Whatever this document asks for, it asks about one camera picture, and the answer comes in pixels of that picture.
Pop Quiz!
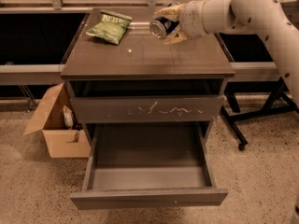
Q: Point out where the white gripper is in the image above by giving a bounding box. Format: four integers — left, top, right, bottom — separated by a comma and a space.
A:
153, 0, 207, 45

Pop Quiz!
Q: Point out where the snack bag in box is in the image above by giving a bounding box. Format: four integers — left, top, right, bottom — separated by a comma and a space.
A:
63, 105, 74, 130

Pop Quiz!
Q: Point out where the open cardboard box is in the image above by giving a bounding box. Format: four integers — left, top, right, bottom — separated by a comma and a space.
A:
23, 83, 91, 158

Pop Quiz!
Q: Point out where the black wheeled stand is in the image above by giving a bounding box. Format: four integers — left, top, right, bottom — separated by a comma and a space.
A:
221, 78, 299, 151

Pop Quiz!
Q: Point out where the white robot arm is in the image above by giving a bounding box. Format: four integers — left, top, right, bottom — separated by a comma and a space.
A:
154, 0, 299, 105

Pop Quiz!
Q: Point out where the grey drawer cabinet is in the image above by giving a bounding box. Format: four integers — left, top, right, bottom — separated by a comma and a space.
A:
59, 7, 235, 211

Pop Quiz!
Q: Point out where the blue pepsi can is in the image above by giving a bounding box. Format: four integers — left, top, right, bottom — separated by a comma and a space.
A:
149, 3, 181, 39

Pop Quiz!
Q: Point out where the open grey middle drawer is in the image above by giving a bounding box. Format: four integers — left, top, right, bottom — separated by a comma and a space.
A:
71, 122, 228, 210

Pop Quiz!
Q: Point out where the green chip bag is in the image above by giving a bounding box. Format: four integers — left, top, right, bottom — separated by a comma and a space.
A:
86, 9, 133, 45

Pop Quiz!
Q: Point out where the closed grey top drawer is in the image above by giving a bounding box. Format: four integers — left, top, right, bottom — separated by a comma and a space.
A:
70, 95, 224, 123

